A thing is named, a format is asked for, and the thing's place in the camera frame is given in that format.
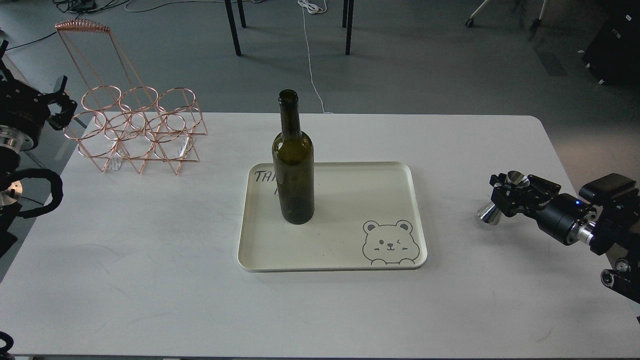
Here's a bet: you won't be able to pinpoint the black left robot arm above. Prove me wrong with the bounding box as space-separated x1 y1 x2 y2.
0 63 78 256

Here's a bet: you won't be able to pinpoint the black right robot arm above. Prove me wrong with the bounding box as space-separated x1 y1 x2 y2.
477 170 640 302

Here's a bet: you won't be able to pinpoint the black table leg right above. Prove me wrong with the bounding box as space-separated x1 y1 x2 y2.
342 0 355 56

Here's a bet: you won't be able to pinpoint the black corrugated cable left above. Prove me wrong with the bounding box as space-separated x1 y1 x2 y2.
0 168 65 220

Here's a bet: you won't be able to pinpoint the black equipment case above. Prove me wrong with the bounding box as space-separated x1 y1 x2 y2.
582 1 640 85

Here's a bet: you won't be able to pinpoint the white floor cable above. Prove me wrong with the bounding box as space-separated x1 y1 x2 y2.
297 0 334 115

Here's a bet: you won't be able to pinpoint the cream bear print tray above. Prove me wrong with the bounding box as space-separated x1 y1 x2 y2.
237 161 428 272

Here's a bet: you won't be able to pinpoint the white wheeled chair base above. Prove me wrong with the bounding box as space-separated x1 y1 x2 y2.
464 0 531 30

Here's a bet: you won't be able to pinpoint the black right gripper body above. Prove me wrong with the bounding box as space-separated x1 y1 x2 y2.
523 193 596 246

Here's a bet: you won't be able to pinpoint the rose gold wire bottle rack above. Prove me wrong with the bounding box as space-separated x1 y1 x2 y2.
55 19 209 174

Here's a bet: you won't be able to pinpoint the black table leg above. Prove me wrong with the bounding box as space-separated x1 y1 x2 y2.
342 0 355 56
223 0 247 57

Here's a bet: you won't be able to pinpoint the steel double jigger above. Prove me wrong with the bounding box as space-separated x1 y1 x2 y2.
477 170 530 226

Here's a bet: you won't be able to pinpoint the dark green wine bottle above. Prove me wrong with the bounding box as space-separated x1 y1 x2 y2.
271 89 314 224

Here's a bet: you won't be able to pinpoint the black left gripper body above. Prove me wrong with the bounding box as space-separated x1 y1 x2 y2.
1 77 51 138

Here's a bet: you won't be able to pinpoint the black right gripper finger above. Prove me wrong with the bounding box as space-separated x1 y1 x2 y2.
489 173 523 217
519 174 562 201

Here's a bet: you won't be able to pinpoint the black floor cables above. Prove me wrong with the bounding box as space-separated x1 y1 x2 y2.
2 0 226 54

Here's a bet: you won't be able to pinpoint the black table leg left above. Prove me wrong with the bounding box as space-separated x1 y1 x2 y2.
223 0 247 57

